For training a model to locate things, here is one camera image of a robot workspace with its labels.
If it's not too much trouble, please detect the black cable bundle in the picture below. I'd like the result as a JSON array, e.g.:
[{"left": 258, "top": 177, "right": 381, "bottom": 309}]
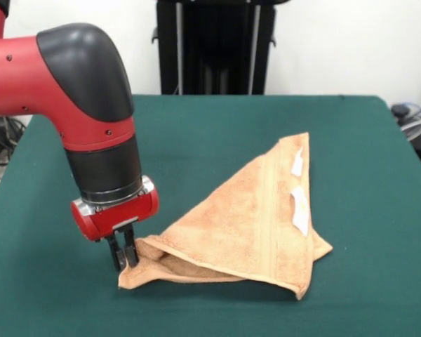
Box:
[{"left": 0, "top": 115, "right": 31, "bottom": 197}]

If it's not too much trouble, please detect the grey cable loop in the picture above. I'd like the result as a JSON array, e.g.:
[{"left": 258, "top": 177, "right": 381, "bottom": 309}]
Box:
[{"left": 394, "top": 101, "right": 421, "bottom": 142}]

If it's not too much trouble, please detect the dark green table cloth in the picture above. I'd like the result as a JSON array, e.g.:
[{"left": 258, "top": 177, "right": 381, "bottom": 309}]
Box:
[{"left": 0, "top": 93, "right": 421, "bottom": 337}]

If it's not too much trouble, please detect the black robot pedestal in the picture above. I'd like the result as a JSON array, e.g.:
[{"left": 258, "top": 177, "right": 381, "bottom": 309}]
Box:
[{"left": 151, "top": 0, "right": 278, "bottom": 95}]

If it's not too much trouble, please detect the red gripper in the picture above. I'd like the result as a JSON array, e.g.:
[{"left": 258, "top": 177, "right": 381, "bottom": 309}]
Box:
[{"left": 70, "top": 182, "right": 159, "bottom": 273}]

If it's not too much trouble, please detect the peach terry towel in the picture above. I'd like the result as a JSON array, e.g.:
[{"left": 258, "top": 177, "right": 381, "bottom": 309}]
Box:
[{"left": 118, "top": 132, "right": 334, "bottom": 300}]

